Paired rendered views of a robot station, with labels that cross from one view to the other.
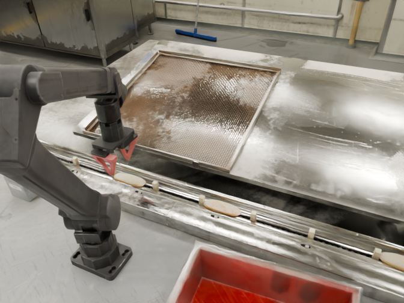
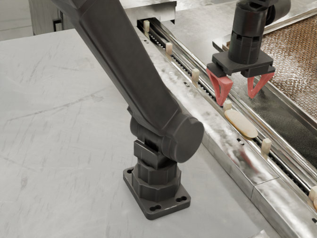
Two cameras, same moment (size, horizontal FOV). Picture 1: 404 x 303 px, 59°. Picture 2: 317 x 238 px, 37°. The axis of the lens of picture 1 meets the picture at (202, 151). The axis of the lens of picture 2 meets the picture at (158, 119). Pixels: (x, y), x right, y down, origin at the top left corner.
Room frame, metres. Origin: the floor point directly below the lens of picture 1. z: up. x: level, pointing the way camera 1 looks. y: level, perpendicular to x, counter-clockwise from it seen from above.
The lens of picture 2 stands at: (0.04, -0.11, 1.44)
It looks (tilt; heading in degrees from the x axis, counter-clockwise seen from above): 37 degrees down; 36
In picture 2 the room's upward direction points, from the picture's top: 3 degrees clockwise
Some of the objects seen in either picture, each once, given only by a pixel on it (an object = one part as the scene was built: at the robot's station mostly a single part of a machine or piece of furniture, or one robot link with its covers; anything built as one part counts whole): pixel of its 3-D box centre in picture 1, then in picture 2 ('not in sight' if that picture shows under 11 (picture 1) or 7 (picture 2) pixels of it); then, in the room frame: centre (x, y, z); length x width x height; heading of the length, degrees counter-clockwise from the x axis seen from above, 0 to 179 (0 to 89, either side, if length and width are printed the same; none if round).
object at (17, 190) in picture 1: (28, 185); not in sight; (0.77, 0.50, 0.84); 0.08 x 0.08 x 0.11; 64
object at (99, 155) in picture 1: (111, 157); (228, 83); (0.74, 0.24, 0.95); 0.07 x 0.07 x 0.09; 64
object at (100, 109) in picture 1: (108, 107); (251, 16); (0.77, 0.22, 1.08); 0.07 x 0.06 x 0.07; 176
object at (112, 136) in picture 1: (112, 130); (244, 48); (0.76, 0.23, 1.02); 0.10 x 0.07 x 0.07; 154
